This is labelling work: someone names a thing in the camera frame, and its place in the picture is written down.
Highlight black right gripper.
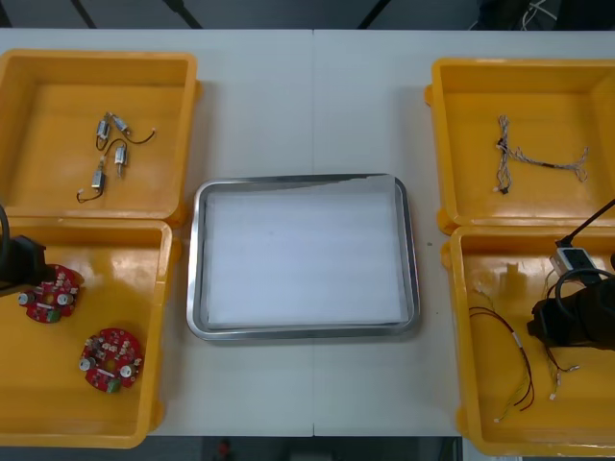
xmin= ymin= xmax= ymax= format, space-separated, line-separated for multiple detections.
xmin=527 ymin=280 xmax=615 ymax=352

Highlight round red circuit board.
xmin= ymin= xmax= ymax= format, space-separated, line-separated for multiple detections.
xmin=17 ymin=263 xmax=84 ymax=324
xmin=78 ymin=327 xmax=145 ymax=395

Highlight steel tray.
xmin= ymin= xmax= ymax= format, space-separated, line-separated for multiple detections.
xmin=185 ymin=172 xmax=422 ymax=342

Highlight red and green-yellow wire harness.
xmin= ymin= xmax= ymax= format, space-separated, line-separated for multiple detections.
xmin=468 ymin=282 xmax=537 ymax=425

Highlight white cables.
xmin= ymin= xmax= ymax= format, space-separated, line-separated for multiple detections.
xmin=521 ymin=0 xmax=558 ymax=25

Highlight yellow-orange plastic bin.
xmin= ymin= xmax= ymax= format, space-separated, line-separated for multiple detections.
xmin=0 ymin=215 xmax=183 ymax=450
xmin=423 ymin=57 xmax=615 ymax=236
xmin=440 ymin=225 xmax=615 ymax=457
xmin=0 ymin=47 xmax=201 ymax=227

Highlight white sheet liner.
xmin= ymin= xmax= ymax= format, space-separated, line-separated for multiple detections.
xmin=204 ymin=186 xmax=407 ymax=330

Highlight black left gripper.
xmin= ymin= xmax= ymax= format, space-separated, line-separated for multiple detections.
xmin=8 ymin=233 xmax=48 ymax=292

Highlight blue-white twisted wire harness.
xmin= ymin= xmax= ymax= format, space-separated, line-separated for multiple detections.
xmin=508 ymin=146 xmax=591 ymax=183
xmin=492 ymin=113 xmax=514 ymax=196

